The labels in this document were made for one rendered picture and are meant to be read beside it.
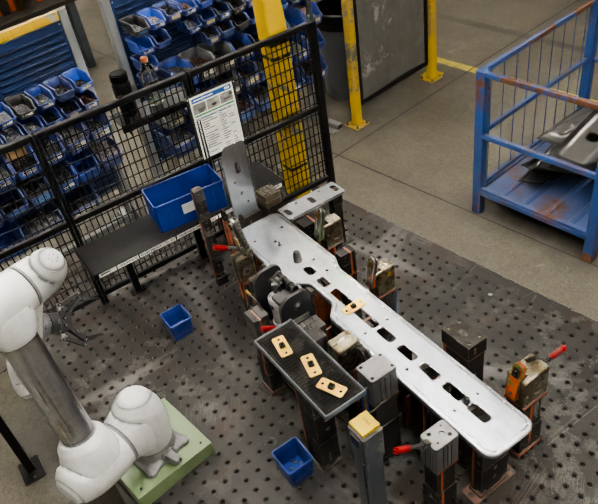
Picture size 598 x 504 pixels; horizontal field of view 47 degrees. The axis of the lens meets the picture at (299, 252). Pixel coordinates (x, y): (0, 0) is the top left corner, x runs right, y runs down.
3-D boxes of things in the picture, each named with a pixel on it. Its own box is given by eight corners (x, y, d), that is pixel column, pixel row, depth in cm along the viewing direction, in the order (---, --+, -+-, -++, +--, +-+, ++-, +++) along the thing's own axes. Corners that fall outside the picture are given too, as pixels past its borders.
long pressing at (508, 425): (544, 421, 192) (544, 418, 191) (487, 466, 184) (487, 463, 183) (276, 212, 286) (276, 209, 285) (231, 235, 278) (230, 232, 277)
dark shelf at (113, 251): (286, 185, 298) (285, 179, 296) (95, 281, 265) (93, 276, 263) (259, 166, 313) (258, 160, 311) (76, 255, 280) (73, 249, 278)
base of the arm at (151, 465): (161, 486, 219) (156, 475, 216) (115, 454, 231) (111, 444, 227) (199, 445, 230) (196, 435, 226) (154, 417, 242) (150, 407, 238)
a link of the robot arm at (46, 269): (39, 253, 199) (1, 280, 190) (52, 228, 184) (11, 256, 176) (71, 286, 199) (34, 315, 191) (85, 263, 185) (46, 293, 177)
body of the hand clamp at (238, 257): (268, 319, 279) (253, 253, 257) (254, 327, 276) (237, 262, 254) (260, 311, 283) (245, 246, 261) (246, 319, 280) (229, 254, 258)
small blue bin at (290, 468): (317, 473, 222) (314, 457, 216) (292, 491, 218) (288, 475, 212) (298, 451, 229) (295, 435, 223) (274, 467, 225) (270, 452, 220)
